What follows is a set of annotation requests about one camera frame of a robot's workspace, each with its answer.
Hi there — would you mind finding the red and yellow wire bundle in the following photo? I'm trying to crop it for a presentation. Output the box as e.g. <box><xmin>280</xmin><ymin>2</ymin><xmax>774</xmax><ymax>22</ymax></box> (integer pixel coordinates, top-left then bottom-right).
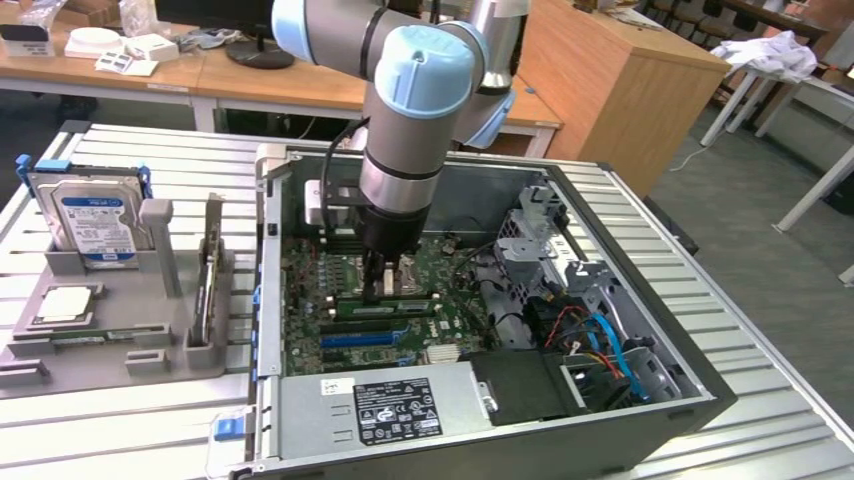
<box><xmin>543</xmin><ymin>304</ymin><xmax>619</xmax><ymax>374</ymax></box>

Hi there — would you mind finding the green motherboard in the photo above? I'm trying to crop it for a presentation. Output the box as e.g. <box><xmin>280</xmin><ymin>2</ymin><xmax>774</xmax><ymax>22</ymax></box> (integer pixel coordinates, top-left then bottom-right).
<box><xmin>279</xmin><ymin>233</ymin><xmax>499</xmax><ymax>377</ymax></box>

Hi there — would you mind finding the black case fan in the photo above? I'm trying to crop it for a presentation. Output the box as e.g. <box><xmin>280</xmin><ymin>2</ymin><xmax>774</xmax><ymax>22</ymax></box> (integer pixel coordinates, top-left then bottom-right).
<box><xmin>558</xmin><ymin>358</ymin><xmax>637</xmax><ymax>416</ymax></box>

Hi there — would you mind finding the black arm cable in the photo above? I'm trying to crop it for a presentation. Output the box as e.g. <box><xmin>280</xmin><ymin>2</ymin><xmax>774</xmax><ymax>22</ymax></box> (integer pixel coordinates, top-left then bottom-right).
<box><xmin>319</xmin><ymin>116</ymin><xmax>370</xmax><ymax>232</ymax></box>

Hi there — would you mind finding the graphics card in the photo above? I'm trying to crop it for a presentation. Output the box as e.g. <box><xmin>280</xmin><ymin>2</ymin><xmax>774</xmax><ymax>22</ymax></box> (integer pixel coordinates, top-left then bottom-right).
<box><xmin>188</xmin><ymin>191</ymin><xmax>230</xmax><ymax>347</ymax></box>

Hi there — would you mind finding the wooden cabinet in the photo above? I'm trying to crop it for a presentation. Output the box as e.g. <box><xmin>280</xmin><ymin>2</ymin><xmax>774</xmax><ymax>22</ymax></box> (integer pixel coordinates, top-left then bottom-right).
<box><xmin>514</xmin><ymin>0</ymin><xmax>734</xmax><ymax>197</ymax></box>

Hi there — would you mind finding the white crumpled cloth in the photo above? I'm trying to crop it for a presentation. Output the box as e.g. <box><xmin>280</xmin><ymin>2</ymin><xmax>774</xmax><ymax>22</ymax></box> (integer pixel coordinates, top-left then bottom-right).
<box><xmin>709</xmin><ymin>31</ymin><xmax>819</xmax><ymax>84</ymax></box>

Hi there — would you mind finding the white label printer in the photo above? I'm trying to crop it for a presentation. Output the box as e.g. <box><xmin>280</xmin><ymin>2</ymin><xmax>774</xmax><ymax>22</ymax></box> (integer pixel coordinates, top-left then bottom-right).
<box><xmin>0</xmin><ymin>22</ymin><xmax>55</xmax><ymax>57</ymax></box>

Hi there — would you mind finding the blue SATA wire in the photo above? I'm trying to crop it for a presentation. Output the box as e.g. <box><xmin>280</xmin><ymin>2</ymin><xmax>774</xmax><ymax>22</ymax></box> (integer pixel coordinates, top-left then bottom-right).
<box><xmin>585</xmin><ymin>303</ymin><xmax>657</xmax><ymax>403</ymax></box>

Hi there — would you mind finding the hard disk in blue caddy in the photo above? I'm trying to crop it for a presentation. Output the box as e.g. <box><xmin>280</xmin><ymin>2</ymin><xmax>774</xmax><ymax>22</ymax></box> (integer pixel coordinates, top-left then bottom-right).
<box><xmin>13</xmin><ymin>154</ymin><xmax>152</xmax><ymax>272</ymax></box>

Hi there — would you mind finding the white small box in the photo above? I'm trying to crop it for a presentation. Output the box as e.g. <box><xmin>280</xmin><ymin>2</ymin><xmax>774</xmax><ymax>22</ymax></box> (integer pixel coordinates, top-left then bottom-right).
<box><xmin>121</xmin><ymin>34</ymin><xmax>182</xmax><ymax>61</ymax></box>

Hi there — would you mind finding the black monitor stand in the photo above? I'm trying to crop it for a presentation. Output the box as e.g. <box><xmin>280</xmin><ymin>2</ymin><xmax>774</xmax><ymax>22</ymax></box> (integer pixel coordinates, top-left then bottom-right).
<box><xmin>224</xmin><ymin>35</ymin><xmax>296</xmax><ymax>70</ymax></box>

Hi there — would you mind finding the wooden desk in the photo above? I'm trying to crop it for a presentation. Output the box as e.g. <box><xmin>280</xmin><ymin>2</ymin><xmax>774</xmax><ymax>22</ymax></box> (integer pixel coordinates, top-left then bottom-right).
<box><xmin>0</xmin><ymin>29</ymin><xmax>566</xmax><ymax>156</ymax></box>

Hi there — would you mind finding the CPU socket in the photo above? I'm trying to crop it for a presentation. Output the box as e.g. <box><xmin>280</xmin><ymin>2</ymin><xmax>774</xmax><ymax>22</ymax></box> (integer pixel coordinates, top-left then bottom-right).
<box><xmin>391</xmin><ymin>260</ymin><xmax>430</xmax><ymax>297</ymax></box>

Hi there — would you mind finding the open black PC case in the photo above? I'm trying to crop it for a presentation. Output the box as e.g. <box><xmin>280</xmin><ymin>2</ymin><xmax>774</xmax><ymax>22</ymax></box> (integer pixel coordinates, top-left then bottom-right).
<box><xmin>228</xmin><ymin>143</ymin><xmax>739</xmax><ymax>480</ymax></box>

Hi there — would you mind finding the silver power supply with label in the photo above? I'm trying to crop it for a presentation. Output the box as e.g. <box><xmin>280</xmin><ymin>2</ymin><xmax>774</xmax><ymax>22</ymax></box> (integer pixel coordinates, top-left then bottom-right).
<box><xmin>275</xmin><ymin>361</ymin><xmax>500</xmax><ymax>460</ymax></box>

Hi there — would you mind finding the silver CPU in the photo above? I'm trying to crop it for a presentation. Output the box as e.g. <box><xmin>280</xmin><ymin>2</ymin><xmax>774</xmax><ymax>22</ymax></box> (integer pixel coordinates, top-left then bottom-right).
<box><xmin>35</xmin><ymin>286</ymin><xmax>96</xmax><ymax>322</ymax></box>

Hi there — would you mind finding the metal disk bay cage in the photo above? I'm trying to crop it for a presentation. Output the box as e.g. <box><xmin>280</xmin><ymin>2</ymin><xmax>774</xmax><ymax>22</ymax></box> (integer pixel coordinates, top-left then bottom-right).
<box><xmin>491</xmin><ymin>183</ymin><xmax>590</xmax><ymax>302</ymax></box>

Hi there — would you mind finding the white table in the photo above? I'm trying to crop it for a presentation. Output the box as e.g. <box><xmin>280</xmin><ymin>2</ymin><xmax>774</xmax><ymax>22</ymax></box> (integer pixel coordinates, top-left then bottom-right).
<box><xmin>699</xmin><ymin>62</ymin><xmax>854</xmax><ymax>234</ymax></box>

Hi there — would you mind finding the grey parts rack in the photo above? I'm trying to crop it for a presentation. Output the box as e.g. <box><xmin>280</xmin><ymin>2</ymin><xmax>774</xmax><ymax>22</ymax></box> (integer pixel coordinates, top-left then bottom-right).
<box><xmin>0</xmin><ymin>198</ymin><xmax>239</xmax><ymax>389</ymax></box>

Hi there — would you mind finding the blue expansion slot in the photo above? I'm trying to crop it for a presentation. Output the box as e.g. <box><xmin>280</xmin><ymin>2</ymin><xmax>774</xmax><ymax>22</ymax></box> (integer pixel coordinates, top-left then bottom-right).
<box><xmin>318</xmin><ymin>325</ymin><xmax>410</xmax><ymax>350</ymax></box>

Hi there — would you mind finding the white printed paper sheet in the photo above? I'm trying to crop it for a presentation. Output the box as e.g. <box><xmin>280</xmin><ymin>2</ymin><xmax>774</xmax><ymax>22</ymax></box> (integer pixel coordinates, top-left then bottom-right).
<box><xmin>92</xmin><ymin>51</ymin><xmax>160</xmax><ymax>77</ymax></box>

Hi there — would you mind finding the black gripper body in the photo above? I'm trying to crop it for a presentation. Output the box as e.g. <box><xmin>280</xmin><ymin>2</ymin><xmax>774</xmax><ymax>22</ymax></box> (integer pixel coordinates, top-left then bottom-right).
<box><xmin>359</xmin><ymin>205</ymin><xmax>428</xmax><ymax>257</ymax></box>

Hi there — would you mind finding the green RAM stick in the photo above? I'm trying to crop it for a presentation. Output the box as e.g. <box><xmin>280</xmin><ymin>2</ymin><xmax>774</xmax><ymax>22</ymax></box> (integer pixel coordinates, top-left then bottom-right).
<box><xmin>48</xmin><ymin>328</ymin><xmax>139</xmax><ymax>345</ymax></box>
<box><xmin>335</xmin><ymin>296</ymin><xmax>435</xmax><ymax>322</ymax></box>

